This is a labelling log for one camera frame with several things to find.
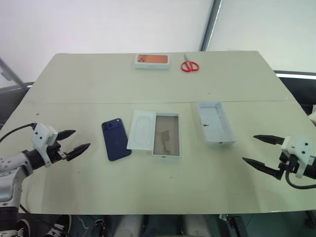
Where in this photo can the black and white sneaker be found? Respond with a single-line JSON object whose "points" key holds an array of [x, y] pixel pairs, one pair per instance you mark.
{"points": [[23, 228], [59, 227]]}

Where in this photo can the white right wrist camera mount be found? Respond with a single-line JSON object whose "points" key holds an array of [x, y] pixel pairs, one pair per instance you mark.
{"points": [[298, 146]]}

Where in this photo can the dark vertical post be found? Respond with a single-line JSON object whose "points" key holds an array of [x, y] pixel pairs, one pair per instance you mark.
{"points": [[211, 24]]}

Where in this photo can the black furniture with bright edge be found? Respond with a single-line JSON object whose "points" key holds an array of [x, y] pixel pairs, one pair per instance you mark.
{"points": [[298, 86]]}

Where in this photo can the white phone box lid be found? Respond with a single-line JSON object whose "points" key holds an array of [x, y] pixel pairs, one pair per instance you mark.
{"points": [[216, 123]]}

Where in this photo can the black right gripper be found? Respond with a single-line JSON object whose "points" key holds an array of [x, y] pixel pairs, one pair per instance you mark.
{"points": [[288, 165]]}

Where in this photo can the black metal table bracket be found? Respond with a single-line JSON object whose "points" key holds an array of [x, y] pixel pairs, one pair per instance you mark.
{"points": [[233, 225]]}

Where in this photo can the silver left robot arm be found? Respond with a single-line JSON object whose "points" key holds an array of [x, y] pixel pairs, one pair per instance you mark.
{"points": [[14, 163]]}

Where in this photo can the small black connector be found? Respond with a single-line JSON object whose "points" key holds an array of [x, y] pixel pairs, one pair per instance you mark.
{"points": [[99, 222]]}

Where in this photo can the dark blue smartphone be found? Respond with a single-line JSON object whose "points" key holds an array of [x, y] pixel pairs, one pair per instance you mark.
{"points": [[116, 140]]}

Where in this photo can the grey metal frame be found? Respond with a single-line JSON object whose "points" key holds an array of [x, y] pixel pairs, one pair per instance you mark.
{"points": [[11, 74]]}

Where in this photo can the white phone box base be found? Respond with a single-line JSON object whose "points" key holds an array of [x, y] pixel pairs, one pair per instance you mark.
{"points": [[166, 138]]}

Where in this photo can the sealed orange-print phone box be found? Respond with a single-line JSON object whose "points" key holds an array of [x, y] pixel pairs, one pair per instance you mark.
{"points": [[152, 61]]}

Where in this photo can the white cardboard insert tray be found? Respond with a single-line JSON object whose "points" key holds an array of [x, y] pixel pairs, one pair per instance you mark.
{"points": [[142, 130]]}

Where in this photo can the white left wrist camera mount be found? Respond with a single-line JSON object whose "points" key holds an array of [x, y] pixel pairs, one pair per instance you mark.
{"points": [[43, 138]]}

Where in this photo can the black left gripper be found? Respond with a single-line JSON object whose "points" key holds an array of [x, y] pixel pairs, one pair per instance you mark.
{"points": [[55, 154]]}

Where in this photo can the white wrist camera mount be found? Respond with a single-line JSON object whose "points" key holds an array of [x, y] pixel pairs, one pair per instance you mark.
{"points": [[298, 146], [43, 138]]}

